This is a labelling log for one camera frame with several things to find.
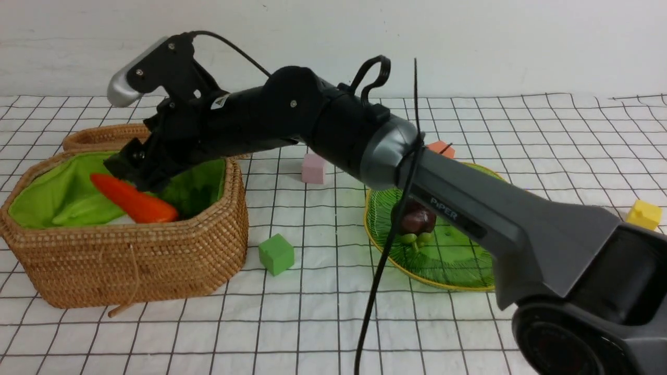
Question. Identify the pink foam cube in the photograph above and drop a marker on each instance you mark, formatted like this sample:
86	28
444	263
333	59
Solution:
313	169

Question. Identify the green glass leaf plate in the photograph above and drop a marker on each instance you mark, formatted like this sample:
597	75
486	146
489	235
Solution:
446	259

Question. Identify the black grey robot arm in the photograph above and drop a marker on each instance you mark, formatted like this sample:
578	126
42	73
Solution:
589	287

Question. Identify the yellow foam cube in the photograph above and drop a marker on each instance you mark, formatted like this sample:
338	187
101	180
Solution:
645	215

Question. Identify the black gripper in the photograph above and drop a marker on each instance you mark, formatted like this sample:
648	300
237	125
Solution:
183	136

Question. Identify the woven rattan basket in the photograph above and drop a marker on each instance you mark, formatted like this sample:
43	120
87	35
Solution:
122	265

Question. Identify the orange foam cube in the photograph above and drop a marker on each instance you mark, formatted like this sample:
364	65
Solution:
442	148

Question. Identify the white checkered tablecloth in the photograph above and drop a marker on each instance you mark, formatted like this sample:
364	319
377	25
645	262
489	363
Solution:
306	320

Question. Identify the dark purple mangosteen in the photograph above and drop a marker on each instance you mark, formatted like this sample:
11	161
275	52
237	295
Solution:
415	225

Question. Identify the green foam cube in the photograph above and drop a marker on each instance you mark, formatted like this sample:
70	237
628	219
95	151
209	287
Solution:
276	254

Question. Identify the woven rattan basket lid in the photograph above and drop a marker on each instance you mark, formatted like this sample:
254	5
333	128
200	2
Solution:
103	138

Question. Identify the orange carrot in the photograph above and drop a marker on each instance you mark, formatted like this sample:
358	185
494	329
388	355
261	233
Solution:
139	206

